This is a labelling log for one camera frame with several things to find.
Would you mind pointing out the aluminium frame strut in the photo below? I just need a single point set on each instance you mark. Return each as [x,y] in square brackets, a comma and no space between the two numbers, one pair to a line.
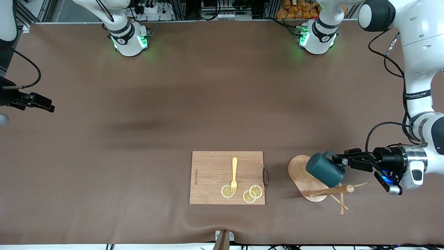
[22,14]

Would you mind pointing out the white power strip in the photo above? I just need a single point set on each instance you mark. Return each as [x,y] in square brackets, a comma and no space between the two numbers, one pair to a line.
[152,8]

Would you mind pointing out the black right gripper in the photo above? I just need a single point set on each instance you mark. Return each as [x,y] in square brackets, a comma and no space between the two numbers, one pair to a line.
[7,98]

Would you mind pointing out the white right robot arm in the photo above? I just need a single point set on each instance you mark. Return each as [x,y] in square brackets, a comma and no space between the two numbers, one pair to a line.
[128,41]

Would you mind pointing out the yellow plastic fork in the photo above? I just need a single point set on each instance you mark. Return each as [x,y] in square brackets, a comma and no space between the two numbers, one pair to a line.
[234,170]

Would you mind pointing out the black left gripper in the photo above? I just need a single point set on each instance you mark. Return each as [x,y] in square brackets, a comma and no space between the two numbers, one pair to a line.
[385,159]

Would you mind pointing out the wooden mug tree stand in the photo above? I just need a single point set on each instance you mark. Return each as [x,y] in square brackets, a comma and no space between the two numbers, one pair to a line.
[297,173]

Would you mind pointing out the orange snack pile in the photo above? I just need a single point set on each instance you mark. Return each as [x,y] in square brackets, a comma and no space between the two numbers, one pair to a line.
[291,10]

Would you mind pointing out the brown table mat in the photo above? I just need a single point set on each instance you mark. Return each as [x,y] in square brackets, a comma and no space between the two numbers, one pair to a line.
[138,191]

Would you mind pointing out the dark teal ribbed cup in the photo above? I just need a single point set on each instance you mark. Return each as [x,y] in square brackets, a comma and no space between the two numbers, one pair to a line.
[322,170]

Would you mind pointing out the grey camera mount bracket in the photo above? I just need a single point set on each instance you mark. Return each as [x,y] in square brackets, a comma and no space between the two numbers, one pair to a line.
[222,243]

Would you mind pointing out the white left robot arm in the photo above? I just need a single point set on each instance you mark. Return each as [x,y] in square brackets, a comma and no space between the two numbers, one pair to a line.
[423,52]

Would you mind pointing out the lemon slice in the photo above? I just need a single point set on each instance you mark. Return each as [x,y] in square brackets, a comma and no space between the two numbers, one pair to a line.
[225,192]
[247,198]
[256,191]

